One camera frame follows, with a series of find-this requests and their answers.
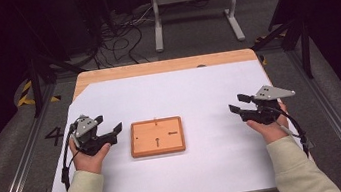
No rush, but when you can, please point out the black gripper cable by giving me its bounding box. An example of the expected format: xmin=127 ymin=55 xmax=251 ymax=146
xmin=54 ymin=122 xmax=88 ymax=192
xmin=269 ymin=100 xmax=316 ymax=164

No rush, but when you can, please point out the black metal stand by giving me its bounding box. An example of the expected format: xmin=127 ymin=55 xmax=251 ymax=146
xmin=247 ymin=15 xmax=317 ymax=87
xmin=20 ymin=37 xmax=92 ymax=120

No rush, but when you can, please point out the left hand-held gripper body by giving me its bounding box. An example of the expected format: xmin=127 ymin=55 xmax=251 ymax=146
xmin=67 ymin=109 xmax=120 ymax=159

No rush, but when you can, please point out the yellow black hazard tape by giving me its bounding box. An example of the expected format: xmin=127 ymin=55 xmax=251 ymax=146
xmin=13 ymin=76 xmax=62 ymax=108
xmin=258 ymin=53 xmax=269 ymax=67

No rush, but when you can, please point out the wooden table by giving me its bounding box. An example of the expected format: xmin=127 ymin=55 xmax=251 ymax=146
xmin=68 ymin=45 xmax=274 ymax=112

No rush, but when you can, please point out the tangle of black floor cables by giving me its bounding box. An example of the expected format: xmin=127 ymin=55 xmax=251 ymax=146
xmin=85 ymin=4 xmax=162 ymax=71

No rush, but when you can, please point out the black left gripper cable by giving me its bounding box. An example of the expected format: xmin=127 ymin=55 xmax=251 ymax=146
xmin=54 ymin=122 xmax=88 ymax=192

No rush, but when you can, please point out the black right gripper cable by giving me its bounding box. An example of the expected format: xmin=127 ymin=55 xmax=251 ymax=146
xmin=269 ymin=100 xmax=316 ymax=164

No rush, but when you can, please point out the person's right hand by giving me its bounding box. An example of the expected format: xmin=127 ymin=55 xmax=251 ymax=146
xmin=244 ymin=100 xmax=292 ymax=147

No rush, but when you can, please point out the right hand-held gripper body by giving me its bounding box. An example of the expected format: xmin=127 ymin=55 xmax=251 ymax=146
xmin=237 ymin=81 xmax=300 ymax=129

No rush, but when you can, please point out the wooden picture frame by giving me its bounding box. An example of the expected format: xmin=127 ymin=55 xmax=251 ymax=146
xmin=127 ymin=115 xmax=187 ymax=160

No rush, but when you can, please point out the aluminium floor rail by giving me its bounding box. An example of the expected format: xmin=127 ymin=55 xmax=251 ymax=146
xmin=0 ymin=81 xmax=73 ymax=192
xmin=285 ymin=41 xmax=341 ymax=192

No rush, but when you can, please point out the white paper sheet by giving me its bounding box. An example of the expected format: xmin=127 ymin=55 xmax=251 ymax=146
xmin=26 ymin=53 xmax=317 ymax=192

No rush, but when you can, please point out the person's left hand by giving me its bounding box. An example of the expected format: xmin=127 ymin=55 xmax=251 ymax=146
xmin=67 ymin=131 xmax=115 ymax=178

